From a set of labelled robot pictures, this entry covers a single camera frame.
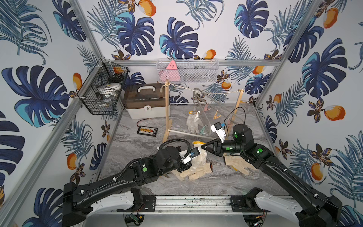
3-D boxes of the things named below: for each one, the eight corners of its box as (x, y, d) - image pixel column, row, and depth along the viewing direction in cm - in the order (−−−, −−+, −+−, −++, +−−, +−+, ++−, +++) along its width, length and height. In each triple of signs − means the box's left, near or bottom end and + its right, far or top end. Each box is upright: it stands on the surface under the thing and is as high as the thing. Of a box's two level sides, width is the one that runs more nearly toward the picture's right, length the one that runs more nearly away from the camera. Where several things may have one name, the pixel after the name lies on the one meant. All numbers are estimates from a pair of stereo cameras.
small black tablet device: (137, 134, 105) (136, 132, 103) (140, 126, 109) (139, 125, 108) (156, 136, 104) (155, 135, 102) (158, 129, 108) (158, 127, 106)
